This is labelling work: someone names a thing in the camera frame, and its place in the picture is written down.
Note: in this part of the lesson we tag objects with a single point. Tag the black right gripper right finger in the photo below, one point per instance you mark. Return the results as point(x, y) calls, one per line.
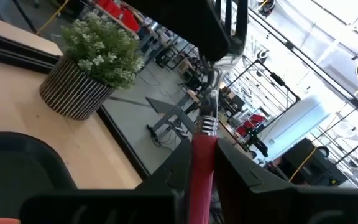
point(244, 186)

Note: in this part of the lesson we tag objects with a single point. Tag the black equipment case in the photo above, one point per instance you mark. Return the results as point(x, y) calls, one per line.
point(322, 168)

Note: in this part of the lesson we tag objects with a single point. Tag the red storage bin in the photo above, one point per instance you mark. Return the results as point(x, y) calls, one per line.
point(120, 12)

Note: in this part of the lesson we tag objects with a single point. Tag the black plastic tray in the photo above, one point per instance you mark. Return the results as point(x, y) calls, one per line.
point(11, 174)

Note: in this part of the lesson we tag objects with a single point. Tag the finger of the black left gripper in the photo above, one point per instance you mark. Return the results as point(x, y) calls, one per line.
point(182, 18)

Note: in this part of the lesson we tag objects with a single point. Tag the white pillar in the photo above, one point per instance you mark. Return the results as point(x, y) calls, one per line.
point(294, 121)

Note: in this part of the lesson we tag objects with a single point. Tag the gray desk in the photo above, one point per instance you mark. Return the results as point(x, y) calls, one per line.
point(163, 107)

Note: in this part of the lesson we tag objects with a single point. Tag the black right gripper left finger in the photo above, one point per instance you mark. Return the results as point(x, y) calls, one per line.
point(179, 168)

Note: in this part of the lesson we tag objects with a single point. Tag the potted plant in striped pot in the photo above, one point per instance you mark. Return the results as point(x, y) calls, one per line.
point(73, 90)

